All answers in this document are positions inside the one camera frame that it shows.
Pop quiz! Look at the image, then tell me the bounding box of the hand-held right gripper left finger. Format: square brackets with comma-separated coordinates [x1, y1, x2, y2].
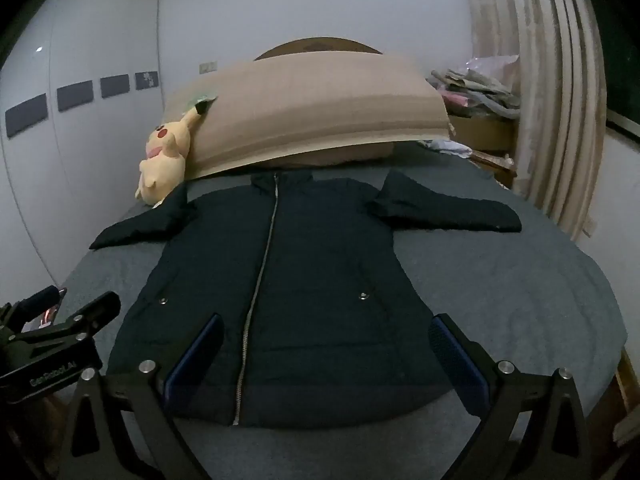
[57, 314, 224, 480]

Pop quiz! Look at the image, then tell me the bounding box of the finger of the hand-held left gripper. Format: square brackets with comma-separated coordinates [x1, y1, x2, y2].
[0, 285, 68, 332]
[20, 291, 122, 350]

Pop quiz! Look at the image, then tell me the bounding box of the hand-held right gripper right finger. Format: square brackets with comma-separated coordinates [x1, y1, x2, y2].
[427, 314, 594, 480]

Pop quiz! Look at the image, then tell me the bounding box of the dark zip-up jacket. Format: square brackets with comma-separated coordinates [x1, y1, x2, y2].
[89, 169, 523, 430]

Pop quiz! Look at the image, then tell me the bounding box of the pile of clothes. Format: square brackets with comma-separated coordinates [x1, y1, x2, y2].
[427, 55, 523, 121]

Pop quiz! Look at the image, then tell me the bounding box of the bed with grey sheet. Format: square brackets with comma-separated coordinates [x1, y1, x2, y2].
[50, 140, 628, 480]

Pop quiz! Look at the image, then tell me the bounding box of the white wardrobe with dark panels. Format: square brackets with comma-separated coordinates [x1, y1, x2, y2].
[0, 0, 166, 311]

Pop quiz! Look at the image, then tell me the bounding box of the yellow plush toy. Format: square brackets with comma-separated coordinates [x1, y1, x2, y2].
[134, 100, 216, 207]

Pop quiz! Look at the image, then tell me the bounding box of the white cloth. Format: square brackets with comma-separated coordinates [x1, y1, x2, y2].
[417, 139, 473, 159]

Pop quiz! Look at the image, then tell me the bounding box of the wooden bedside cabinet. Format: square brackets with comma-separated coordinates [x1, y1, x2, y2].
[447, 115, 518, 188]

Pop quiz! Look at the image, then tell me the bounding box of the green cloth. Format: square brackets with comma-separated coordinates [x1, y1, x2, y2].
[182, 92, 218, 111]

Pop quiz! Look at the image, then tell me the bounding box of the beige curtain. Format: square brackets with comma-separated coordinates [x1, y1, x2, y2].
[467, 0, 608, 241]

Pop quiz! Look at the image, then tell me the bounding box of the long beige pillow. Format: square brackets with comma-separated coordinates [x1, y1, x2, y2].
[162, 51, 457, 181]

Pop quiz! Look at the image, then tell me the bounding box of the window ledge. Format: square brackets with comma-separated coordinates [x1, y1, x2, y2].
[605, 115, 640, 142]

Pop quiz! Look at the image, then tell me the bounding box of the wooden headboard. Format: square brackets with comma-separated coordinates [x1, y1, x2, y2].
[252, 36, 383, 62]

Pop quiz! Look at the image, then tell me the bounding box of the wooden bed frame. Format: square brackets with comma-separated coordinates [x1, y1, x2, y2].
[614, 347, 640, 413]

